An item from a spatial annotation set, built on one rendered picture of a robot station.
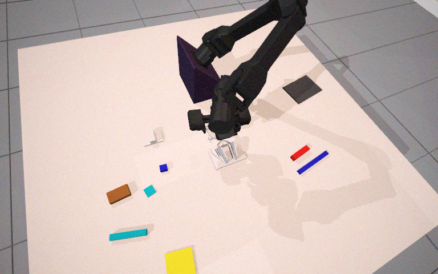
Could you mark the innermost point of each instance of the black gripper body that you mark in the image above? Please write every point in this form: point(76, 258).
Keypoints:
point(197, 120)

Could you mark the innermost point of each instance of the cyan square tile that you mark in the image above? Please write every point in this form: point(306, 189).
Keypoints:
point(149, 191)

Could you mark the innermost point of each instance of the small blue block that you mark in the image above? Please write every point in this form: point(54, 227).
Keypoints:
point(163, 168)

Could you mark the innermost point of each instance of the brown rectangular block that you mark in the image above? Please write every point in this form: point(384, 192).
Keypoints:
point(118, 194)

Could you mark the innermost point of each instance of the blue long bar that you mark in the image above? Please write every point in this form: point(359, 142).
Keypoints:
point(311, 163)

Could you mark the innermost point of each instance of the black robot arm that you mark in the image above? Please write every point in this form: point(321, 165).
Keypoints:
point(250, 76)

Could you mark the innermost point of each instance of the red rectangular bar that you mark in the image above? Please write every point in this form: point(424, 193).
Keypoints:
point(299, 153)

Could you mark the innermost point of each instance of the teal flat bar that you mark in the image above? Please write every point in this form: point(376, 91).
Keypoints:
point(127, 235)

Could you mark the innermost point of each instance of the yellow flat plate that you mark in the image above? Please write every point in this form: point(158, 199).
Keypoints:
point(180, 262)

